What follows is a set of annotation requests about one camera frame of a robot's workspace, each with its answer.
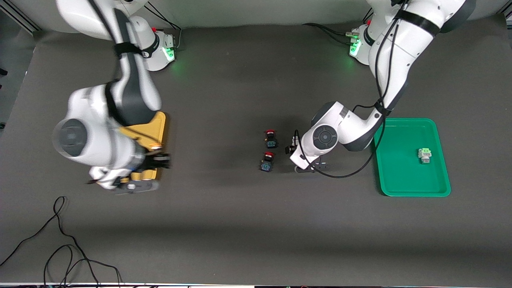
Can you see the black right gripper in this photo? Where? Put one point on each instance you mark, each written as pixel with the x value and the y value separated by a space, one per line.
pixel 154 161

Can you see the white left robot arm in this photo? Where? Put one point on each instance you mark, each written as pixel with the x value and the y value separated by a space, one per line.
pixel 396 52

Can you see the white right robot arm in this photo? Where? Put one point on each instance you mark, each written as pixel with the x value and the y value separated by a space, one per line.
pixel 92 120

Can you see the red cap push button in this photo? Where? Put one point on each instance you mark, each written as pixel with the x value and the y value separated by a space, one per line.
pixel 266 165
pixel 271 143

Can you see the yellow plastic tray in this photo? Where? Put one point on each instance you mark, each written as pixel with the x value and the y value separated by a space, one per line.
pixel 156 134

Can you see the dark grey table mat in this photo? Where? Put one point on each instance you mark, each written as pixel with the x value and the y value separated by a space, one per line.
pixel 256 224

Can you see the green plastic tray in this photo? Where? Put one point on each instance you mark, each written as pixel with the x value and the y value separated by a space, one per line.
pixel 404 176

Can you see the grey aluminium rail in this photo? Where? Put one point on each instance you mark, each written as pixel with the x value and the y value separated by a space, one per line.
pixel 20 18
pixel 507 15

